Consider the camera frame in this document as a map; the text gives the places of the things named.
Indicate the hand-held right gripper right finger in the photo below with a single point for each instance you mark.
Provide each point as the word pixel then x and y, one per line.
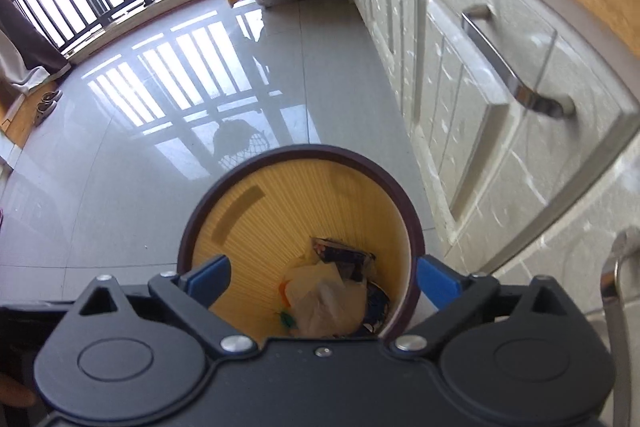
pixel 440 282

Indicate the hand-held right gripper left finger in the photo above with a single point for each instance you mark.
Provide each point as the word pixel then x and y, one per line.
pixel 210 279

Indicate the blue floral tissue packet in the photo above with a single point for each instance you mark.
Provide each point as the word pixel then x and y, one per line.
pixel 345 257

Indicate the yellow waste bin brown rim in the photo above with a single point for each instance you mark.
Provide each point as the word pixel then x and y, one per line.
pixel 300 197

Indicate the person's left hand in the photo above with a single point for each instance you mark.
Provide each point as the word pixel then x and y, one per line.
pixel 15 392

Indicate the orange green wrapper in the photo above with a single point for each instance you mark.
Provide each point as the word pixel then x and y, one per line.
pixel 286 294

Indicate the crumpled translucent plastic bag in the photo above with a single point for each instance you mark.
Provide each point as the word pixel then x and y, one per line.
pixel 325 302

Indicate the white embossed bench cabinet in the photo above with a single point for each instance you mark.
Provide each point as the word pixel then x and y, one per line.
pixel 480 157

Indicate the beige slipper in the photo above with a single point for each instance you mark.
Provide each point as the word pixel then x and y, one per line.
pixel 52 97
pixel 45 112

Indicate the brown curtain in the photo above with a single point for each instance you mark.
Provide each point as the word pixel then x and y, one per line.
pixel 25 52

